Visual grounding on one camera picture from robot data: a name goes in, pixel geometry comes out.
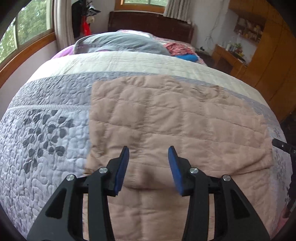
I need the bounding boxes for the hanging white cables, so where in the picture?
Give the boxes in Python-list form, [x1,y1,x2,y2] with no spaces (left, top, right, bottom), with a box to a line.
[206,0,230,46]

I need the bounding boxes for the window above headboard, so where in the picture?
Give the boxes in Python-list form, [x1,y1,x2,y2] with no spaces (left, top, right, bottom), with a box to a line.
[114,0,168,14]

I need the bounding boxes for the blue folded cloth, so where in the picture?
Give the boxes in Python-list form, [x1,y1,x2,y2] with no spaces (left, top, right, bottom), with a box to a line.
[175,54,199,62]

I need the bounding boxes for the dark wooden headboard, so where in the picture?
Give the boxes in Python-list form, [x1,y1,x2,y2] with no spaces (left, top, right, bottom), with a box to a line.
[108,11,194,44]

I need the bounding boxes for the white side curtain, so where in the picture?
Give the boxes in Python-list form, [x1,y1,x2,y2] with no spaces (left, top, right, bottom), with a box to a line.
[54,0,74,50]

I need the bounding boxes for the wooden wardrobe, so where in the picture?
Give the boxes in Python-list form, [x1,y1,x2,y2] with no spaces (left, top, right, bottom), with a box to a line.
[229,1,295,121]

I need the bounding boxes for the red patterned cloth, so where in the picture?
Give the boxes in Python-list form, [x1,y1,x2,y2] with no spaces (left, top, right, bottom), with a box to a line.
[164,42,197,56]

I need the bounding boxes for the large side window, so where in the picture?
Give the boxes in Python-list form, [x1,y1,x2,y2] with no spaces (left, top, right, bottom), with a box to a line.
[1,1,56,86]

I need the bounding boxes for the wooden desk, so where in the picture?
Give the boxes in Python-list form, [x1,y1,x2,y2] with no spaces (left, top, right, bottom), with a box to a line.
[212,44,247,79]

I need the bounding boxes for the grey quilted bedspread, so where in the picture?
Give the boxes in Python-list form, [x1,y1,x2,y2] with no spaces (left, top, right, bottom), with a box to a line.
[1,52,292,238]

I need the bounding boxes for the dark nightstand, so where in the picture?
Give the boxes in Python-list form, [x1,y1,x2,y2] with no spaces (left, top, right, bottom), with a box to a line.
[195,48,215,68]

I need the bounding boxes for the grey pillow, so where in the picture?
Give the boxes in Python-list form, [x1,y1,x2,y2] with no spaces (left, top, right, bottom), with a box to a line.
[73,32,170,56]

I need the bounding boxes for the grey striped curtain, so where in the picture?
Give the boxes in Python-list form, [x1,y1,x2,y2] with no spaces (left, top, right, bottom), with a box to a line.
[163,0,191,22]

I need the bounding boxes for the beige quilted jacket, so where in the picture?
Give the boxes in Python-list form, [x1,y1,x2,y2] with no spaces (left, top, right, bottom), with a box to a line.
[85,75,280,240]

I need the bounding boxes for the wooden wall shelf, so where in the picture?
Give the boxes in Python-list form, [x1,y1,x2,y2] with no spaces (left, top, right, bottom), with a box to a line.
[234,16,266,45]

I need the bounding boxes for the coat rack with clothes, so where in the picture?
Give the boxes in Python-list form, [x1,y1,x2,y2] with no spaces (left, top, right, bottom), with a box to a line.
[71,0,101,39]

